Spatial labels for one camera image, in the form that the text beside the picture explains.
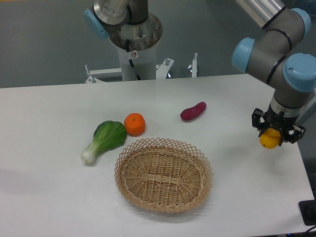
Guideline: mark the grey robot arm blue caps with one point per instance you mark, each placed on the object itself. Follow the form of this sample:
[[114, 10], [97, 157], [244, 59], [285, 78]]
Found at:
[[135, 32]]

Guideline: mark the white metal base frame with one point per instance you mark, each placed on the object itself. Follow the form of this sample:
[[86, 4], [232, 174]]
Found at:
[[106, 75]]

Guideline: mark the purple sweet potato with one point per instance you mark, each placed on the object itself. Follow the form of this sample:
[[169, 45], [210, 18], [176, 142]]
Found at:
[[194, 112]]

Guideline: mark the white bracket with bolt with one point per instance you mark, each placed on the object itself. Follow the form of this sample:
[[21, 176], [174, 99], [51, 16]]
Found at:
[[193, 67]]

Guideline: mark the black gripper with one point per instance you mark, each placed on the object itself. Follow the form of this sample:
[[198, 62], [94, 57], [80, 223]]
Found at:
[[279, 118]]

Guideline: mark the orange tangerine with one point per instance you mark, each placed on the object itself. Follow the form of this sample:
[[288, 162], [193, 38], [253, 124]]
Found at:
[[135, 124]]

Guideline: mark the woven wicker basket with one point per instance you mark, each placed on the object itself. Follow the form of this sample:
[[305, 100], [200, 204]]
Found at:
[[163, 175]]

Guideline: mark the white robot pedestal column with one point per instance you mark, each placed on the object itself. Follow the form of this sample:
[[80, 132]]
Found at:
[[138, 64]]

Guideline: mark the black device at table edge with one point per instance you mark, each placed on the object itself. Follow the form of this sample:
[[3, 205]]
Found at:
[[308, 212]]

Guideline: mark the green bok choy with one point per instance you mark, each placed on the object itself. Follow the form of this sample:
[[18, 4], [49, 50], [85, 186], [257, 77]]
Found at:
[[108, 135]]

